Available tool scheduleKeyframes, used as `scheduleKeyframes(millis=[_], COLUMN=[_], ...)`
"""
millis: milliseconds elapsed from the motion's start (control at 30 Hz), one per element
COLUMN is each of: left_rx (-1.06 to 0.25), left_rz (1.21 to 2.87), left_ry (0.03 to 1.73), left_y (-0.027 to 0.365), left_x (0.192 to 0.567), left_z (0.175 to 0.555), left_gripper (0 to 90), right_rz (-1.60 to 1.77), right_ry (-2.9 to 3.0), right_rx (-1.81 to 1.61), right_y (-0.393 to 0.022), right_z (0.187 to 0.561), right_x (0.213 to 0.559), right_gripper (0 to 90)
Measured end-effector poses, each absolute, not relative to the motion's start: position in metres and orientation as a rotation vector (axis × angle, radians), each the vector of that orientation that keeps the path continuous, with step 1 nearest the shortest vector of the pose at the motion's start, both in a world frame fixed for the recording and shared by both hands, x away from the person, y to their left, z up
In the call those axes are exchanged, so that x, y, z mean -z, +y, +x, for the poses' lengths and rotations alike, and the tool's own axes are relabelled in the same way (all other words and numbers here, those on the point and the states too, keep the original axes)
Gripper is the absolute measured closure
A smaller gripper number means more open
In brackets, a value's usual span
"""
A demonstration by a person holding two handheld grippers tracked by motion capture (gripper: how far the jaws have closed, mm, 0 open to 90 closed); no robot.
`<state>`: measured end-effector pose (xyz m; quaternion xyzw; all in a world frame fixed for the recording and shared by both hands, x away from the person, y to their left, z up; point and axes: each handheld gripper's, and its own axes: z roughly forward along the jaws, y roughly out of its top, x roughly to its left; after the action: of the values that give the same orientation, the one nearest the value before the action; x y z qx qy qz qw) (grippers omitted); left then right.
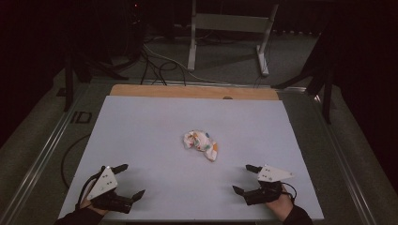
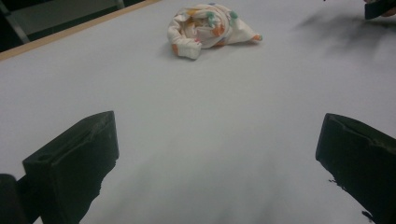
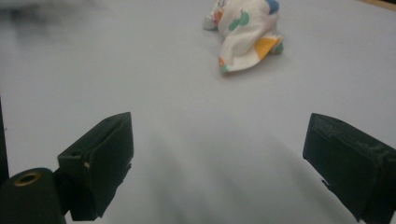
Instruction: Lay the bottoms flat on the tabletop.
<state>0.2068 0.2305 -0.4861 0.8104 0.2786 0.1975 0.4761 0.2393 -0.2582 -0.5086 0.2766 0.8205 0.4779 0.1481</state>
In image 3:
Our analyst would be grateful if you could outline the light grey table mat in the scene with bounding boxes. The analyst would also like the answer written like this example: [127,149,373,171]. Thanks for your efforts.
[0,0,396,224]

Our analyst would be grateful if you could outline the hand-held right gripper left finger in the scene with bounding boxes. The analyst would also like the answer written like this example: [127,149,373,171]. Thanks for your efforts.
[53,111,134,222]

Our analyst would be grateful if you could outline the white fruit-print baby pants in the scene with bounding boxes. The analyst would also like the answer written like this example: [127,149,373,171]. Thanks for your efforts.
[203,0,285,75]

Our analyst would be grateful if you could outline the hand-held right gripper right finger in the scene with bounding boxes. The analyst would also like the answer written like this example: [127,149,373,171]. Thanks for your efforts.
[302,112,396,224]

